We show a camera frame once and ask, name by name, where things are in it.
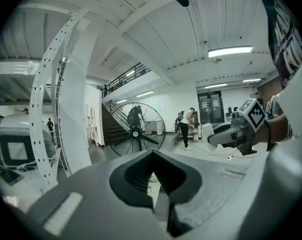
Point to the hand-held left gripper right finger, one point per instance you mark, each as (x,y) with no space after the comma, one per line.
(183,181)

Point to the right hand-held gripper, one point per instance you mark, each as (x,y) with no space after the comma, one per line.
(253,114)

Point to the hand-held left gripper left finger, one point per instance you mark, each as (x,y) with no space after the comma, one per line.
(130,181)

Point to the person's right forearm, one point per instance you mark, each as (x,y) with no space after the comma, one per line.
(278,129)

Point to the white power strip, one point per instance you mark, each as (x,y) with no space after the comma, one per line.
(230,157)

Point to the wooden shelf unit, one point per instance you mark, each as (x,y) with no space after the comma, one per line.
(194,129)

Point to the black double door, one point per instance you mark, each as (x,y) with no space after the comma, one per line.
(210,107)

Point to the black backpack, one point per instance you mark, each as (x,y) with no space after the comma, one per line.
(180,116)
(131,115)

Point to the large black floor fan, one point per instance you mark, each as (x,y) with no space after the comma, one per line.
(138,131)

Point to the ceiling tube light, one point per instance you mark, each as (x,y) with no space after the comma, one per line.
(216,85)
(145,94)
(121,101)
(251,80)

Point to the dark staircase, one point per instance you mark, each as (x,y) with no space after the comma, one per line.
(113,129)

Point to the white low cabinet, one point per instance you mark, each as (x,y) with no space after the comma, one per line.
(155,127)

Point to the white ornate table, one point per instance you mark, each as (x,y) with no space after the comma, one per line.
(90,129)

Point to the rectangular ceiling panel light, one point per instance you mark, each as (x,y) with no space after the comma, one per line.
(229,51)

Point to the black mezzanine railing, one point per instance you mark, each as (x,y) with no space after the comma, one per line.
(125,76)

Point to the black printed t-shirt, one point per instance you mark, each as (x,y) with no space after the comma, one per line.
(286,34)

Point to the smartphone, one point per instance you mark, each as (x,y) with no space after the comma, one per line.
(10,177)

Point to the grey machine with window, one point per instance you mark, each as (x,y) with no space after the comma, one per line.
(18,139)

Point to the white metal shelf rack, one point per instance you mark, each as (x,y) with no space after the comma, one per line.
(44,96)

